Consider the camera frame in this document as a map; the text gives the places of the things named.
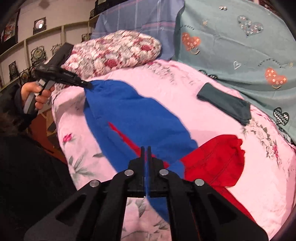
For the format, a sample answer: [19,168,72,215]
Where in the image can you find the blue plaid pillow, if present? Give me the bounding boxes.
[91,0,185,60]

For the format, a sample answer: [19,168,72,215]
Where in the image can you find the red floral quilt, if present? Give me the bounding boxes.
[61,30,162,80]

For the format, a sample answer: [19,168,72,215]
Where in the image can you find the teal heart pattern blanket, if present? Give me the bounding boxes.
[174,1,295,139]

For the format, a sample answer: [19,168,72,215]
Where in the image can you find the blue and red fleece pants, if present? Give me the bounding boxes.
[84,80,249,216]

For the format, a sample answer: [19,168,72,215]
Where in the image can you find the white wall shelf with plaques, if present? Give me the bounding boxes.
[1,1,97,87]

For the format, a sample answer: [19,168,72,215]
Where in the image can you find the dark green folded garment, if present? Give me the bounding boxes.
[197,83,251,126]

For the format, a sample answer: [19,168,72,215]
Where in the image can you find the person's left hand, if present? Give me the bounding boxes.
[20,82,55,110]

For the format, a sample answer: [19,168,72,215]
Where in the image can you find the pink floral bed sheet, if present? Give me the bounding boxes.
[52,60,295,238]

